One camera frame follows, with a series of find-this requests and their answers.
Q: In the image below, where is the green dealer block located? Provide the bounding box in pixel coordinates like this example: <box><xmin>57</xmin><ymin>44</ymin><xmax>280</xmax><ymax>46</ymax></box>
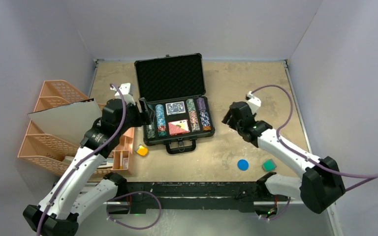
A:
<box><xmin>262</xmin><ymin>159</ymin><xmax>277</xmax><ymax>172</ymax></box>

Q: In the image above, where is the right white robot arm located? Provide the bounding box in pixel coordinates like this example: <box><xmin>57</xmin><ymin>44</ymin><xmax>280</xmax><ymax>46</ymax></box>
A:
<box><xmin>222</xmin><ymin>101</ymin><xmax>346</xmax><ymax>214</ymax></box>

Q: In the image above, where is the light blue chip stack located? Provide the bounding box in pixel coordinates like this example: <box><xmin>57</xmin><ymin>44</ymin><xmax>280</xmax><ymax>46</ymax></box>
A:
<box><xmin>155</xmin><ymin>104</ymin><xmax>167</xmax><ymax>138</ymax></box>

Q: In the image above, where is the black base frame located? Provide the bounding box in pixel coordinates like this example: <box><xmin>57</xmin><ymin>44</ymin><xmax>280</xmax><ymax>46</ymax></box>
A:
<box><xmin>105</xmin><ymin>181</ymin><xmax>288</xmax><ymax>214</ymax></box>

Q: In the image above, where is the purple chip stack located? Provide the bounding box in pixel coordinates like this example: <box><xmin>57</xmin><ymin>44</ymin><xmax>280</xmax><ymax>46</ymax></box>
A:
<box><xmin>196</xmin><ymin>97</ymin><xmax>207</xmax><ymax>112</ymax></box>

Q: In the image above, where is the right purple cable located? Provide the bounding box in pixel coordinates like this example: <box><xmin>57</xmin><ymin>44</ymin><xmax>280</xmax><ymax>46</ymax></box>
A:
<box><xmin>249</xmin><ymin>85</ymin><xmax>378</xmax><ymax>222</ymax></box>

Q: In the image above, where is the red playing card deck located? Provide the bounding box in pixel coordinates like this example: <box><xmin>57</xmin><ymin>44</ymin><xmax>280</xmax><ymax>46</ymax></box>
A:
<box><xmin>168</xmin><ymin>119</ymin><xmax>190</xmax><ymax>136</ymax></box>

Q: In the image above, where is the blue playing card deck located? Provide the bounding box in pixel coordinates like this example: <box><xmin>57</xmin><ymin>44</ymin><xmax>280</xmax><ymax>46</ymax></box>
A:
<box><xmin>165</xmin><ymin>101</ymin><xmax>186</xmax><ymax>116</ymax></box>

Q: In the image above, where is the dark green chip stack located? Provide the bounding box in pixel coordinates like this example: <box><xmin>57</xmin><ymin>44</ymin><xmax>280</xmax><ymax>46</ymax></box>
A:
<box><xmin>146</xmin><ymin>106</ymin><xmax>157</xmax><ymax>140</ymax></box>

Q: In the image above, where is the yellow orange block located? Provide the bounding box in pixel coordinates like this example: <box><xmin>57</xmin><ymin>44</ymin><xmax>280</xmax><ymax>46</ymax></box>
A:
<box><xmin>135</xmin><ymin>145</ymin><xmax>149</xmax><ymax>157</ymax></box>

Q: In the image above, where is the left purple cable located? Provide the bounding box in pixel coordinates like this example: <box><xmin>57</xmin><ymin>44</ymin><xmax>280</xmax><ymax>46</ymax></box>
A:
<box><xmin>35</xmin><ymin>83</ymin><xmax>162</xmax><ymax>236</ymax></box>

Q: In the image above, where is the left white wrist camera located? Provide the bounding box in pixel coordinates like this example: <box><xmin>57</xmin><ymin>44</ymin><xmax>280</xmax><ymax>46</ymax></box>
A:
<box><xmin>115</xmin><ymin>83</ymin><xmax>135</xmax><ymax>105</ymax></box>

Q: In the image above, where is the red white chip stack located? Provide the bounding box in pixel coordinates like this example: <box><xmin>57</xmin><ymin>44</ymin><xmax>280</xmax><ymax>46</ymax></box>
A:
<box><xmin>189</xmin><ymin>110</ymin><xmax>200</xmax><ymax>132</ymax></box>

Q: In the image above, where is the purple cable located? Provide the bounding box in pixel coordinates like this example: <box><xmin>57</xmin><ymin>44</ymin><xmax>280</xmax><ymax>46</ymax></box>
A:
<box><xmin>249</xmin><ymin>85</ymin><xmax>378</xmax><ymax>222</ymax></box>
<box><xmin>35</xmin><ymin>83</ymin><xmax>162</xmax><ymax>236</ymax></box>

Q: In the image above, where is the grey flat board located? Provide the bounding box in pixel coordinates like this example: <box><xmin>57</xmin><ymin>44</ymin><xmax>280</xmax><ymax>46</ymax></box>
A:
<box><xmin>28</xmin><ymin>96</ymin><xmax>104</xmax><ymax>146</ymax></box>

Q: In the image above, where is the orange plastic desk organizer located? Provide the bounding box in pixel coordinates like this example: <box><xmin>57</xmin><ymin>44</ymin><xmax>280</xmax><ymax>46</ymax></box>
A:
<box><xmin>97</xmin><ymin>127</ymin><xmax>135</xmax><ymax>175</ymax></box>

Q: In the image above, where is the black poker set case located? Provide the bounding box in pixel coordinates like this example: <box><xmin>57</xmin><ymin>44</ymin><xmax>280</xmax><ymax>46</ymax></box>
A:
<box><xmin>134</xmin><ymin>53</ymin><xmax>216</xmax><ymax>155</ymax></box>

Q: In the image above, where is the blue round button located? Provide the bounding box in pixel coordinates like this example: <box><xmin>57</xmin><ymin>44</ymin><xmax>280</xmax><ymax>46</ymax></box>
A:
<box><xmin>237</xmin><ymin>159</ymin><xmax>249</xmax><ymax>171</ymax></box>

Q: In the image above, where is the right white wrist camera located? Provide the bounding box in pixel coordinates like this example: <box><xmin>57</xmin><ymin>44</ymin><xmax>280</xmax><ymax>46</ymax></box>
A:
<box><xmin>246</xmin><ymin>91</ymin><xmax>261</xmax><ymax>114</ymax></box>

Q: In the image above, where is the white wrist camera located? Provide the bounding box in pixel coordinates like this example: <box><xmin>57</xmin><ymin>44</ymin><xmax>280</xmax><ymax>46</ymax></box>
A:
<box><xmin>246</xmin><ymin>91</ymin><xmax>261</xmax><ymax>114</ymax></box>
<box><xmin>115</xmin><ymin>83</ymin><xmax>135</xmax><ymax>105</ymax></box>

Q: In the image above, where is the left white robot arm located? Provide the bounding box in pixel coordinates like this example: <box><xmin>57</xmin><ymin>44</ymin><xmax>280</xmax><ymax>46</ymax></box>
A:
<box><xmin>23</xmin><ymin>98</ymin><xmax>155</xmax><ymax>236</ymax></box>

